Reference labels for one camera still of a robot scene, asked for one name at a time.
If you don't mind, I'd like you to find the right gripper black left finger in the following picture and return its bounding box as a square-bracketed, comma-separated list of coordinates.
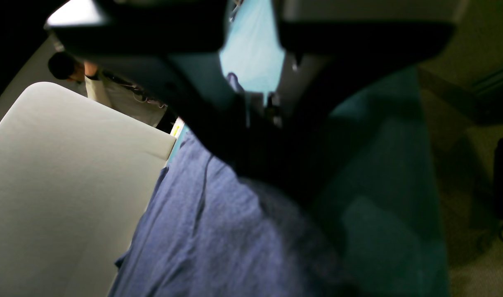
[45, 0, 267, 174]

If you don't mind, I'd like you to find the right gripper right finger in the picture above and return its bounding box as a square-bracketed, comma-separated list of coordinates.
[272, 0, 458, 189]

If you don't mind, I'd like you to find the person in background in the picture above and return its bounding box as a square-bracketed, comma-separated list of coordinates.
[47, 52, 177, 134]

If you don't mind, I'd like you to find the blue-grey T-shirt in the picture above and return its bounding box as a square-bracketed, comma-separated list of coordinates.
[107, 73, 351, 297]

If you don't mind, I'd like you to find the white table panel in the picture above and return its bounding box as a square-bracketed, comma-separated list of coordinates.
[0, 82, 176, 297]

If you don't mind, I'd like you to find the teal table cloth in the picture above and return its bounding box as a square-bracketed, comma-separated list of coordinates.
[165, 0, 452, 297]

